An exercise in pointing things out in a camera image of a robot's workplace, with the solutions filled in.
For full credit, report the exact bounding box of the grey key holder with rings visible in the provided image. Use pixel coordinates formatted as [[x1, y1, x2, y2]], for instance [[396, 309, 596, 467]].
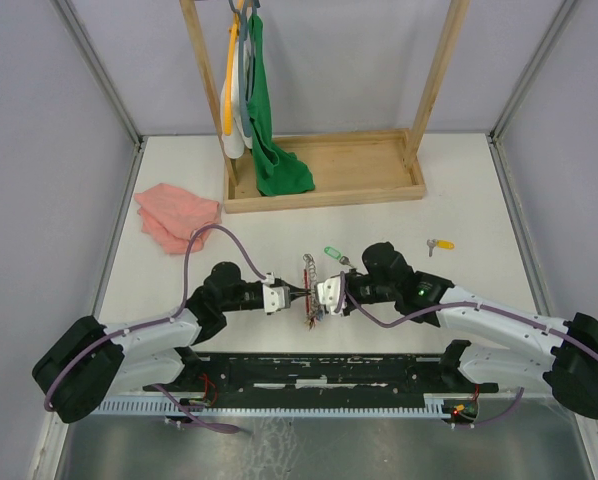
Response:
[[303, 253, 325, 330]]

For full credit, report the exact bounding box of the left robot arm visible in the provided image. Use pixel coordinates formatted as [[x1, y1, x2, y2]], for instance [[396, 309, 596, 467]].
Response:
[[32, 262, 310, 423]]

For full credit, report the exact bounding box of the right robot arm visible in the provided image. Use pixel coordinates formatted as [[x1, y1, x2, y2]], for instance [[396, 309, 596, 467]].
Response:
[[305, 242, 598, 420]]

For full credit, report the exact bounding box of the green tag key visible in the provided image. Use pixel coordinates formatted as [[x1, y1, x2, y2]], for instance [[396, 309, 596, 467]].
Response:
[[324, 246, 353, 268]]

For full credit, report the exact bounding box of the yellow tag key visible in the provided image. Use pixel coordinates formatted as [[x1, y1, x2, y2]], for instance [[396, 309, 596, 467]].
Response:
[[426, 239, 455, 258]]

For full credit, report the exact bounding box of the green hanging garment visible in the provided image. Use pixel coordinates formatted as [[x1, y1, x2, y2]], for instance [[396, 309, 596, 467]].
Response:
[[247, 14, 315, 197]]

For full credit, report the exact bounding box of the wooden clothes rack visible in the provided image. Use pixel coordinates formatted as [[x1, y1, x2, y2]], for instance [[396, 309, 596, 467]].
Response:
[[181, 1, 468, 213]]

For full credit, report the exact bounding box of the pink folded cloth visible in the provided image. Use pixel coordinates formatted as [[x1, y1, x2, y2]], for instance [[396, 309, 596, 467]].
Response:
[[134, 183, 221, 255]]

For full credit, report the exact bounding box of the white hanging garment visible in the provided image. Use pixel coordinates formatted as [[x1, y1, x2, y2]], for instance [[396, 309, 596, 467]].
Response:
[[220, 48, 253, 159]]

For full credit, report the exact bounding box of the grey clothes hanger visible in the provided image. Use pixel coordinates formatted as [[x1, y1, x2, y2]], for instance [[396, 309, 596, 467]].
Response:
[[229, 1, 260, 136]]

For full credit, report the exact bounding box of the yellow clothes hanger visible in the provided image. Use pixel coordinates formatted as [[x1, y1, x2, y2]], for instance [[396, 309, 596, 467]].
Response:
[[222, 13, 240, 136]]

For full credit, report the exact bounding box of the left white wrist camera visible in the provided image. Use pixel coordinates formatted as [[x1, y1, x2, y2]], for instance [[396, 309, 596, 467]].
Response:
[[261, 272, 288, 316]]

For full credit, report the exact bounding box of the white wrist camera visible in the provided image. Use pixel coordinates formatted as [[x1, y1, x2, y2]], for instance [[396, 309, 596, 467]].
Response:
[[261, 272, 288, 316], [315, 272, 347, 316]]

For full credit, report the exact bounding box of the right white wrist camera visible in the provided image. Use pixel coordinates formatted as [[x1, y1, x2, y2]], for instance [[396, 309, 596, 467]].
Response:
[[315, 272, 347, 316]]

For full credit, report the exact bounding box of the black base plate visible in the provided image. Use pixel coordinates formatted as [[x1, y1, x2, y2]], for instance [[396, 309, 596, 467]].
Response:
[[164, 352, 499, 406]]

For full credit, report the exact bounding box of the grey cable duct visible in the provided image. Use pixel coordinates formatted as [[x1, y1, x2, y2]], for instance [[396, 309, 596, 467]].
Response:
[[94, 390, 452, 419]]

